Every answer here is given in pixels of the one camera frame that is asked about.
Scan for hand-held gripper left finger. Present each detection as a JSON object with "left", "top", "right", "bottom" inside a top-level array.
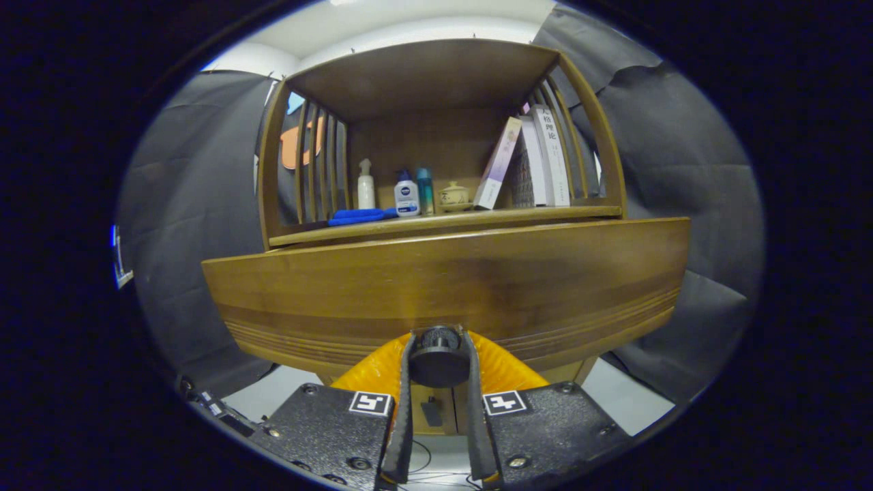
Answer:
[{"left": 249, "top": 332, "right": 418, "bottom": 491}]

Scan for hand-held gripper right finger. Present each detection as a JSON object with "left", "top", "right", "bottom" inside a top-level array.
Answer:
[{"left": 464, "top": 329, "right": 635, "bottom": 491}]

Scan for black round drawer knob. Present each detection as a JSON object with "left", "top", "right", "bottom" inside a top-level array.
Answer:
[{"left": 408, "top": 325, "right": 471, "bottom": 389}]

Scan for wooden cabinet door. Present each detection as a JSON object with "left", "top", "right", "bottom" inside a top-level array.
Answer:
[{"left": 411, "top": 385, "right": 455, "bottom": 436}]

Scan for wooden countertop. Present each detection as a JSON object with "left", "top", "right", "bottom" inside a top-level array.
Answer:
[{"left": 268, "top": 205, "right": 623, "bottom": 248}]

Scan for wooden cabinet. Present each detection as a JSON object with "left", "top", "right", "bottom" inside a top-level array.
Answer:
[{"left": 256, "top": 38, "right": 628, "bottom": 437}]

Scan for blue folded cloth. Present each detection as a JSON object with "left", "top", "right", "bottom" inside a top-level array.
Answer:
[{"left": 327, "top": 208, "right": 400, "bottom": 227}]

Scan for white lotion bottle blue cap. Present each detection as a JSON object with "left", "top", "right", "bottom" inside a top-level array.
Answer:
[{"left": 394, "top": 169, "right": 420, "bottom": 217}]

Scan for beige lidded ceramic cup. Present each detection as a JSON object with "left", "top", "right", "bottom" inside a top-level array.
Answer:
[{"left": 439, "top": 181, "right": 473, "bottom": 213}]

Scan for teal slim bottle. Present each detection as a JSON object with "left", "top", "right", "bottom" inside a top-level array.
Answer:
[{"left": 416, "top": 167, "right": 435, "bottom": 215}]

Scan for white spray bottle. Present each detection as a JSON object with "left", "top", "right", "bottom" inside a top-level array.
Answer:
[{"left": 357, "top": 158, "right": 376, "bottom": 211}]

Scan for purple white leaning book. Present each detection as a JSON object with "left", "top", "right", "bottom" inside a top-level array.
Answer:
[{"left": 473, "top": 116, "right": 523, "bottom": 210}]

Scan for white book with printed spine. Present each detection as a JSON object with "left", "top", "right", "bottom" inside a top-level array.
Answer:
[{"left": 531, "top": 104, "right": 572, "bottom": 207}]

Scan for black floor cables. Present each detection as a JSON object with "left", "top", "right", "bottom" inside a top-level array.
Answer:
[{"left": 408, "top": 438, "right": 479, "bottom": 489}]

